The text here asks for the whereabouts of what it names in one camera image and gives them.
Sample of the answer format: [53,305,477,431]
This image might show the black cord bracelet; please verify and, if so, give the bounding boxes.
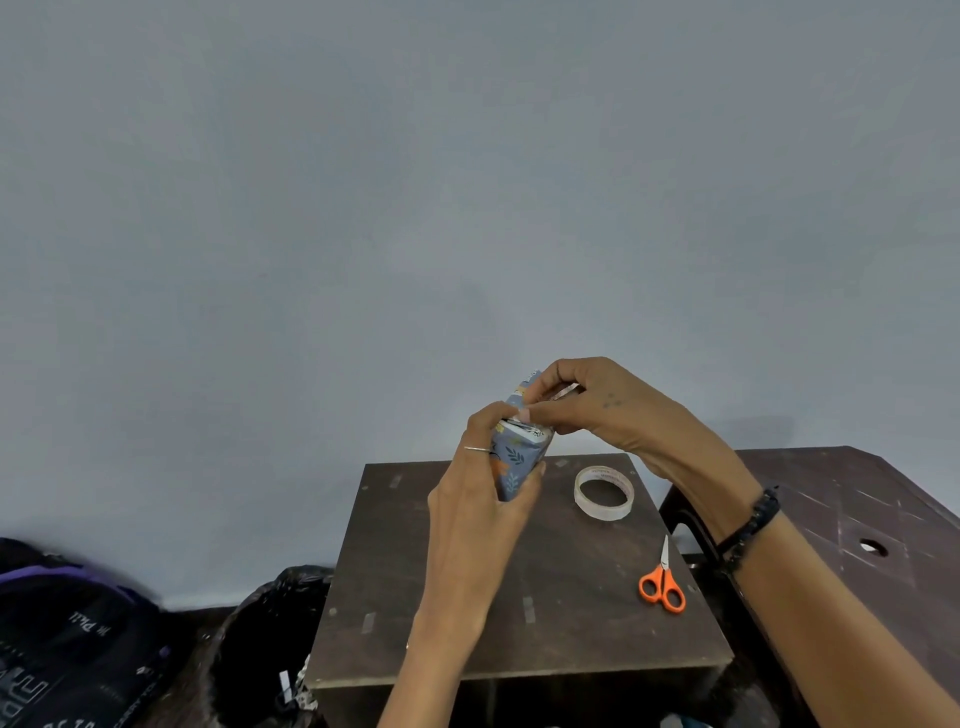
[713,485,784,577]

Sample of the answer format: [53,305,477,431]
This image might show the black trash bin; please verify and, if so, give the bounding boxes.
[204,565,336,728]

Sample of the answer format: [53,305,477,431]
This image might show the small brown wooden table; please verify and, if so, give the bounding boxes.
[302,452,737,692]

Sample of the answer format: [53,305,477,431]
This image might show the brown plastic stool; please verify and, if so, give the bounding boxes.
[657,446,960,728]

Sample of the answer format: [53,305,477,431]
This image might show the person's left hand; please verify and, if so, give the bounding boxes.
[407,401,548,655]

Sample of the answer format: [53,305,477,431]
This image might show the person's right hand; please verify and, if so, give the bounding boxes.
[517,356,765,543]

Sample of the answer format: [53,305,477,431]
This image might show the orange handled scissors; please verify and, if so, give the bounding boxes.
[637,534,688,616]

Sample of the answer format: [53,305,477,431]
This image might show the black purple backpack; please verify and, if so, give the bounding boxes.
[0,536,175,728]

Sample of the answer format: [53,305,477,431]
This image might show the clear tape roll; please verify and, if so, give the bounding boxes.
[572,464,637,523]

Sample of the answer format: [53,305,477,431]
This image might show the blue animal-print wrapping paper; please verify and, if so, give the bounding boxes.
[490,370,583,504]

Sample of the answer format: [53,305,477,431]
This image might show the person's right forearm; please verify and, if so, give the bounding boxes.
[718,508,960,728]

